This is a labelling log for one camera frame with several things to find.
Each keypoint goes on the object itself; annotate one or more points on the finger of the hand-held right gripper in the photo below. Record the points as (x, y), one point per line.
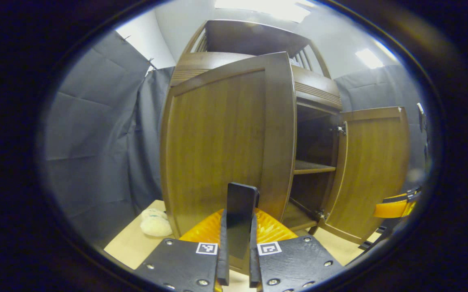
(394, 209)

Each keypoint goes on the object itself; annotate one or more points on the wooden shoe cabinet door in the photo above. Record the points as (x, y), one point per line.
(217, 138)
(371, 174)

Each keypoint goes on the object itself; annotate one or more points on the black backdrop cloth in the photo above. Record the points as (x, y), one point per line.
(96, 134)

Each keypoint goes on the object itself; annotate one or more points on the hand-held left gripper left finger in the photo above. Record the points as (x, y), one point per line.
(185, 263)

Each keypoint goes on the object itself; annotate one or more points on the wooden cabinet shelf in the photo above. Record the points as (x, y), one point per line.
(313, 167)

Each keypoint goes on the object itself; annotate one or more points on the metal door hinge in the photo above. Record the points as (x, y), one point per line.
(321, 213)
(341, 129)

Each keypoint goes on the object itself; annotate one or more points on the small ceiling light panel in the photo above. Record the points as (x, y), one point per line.
(368, 59)

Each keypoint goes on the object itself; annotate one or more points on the large ceiling light panel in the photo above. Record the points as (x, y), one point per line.
(266, 8)

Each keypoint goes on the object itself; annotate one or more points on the wooden cabinet drawer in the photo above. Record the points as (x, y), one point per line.
(319, 91)

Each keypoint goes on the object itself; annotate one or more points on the white plush toy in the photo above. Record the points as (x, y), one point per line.
(156, 225)

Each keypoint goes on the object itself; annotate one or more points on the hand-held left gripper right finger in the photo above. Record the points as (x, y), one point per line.
(290, 263)

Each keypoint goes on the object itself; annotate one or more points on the wooden double-door shoe cabinet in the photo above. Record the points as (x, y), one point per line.
(315, 89)

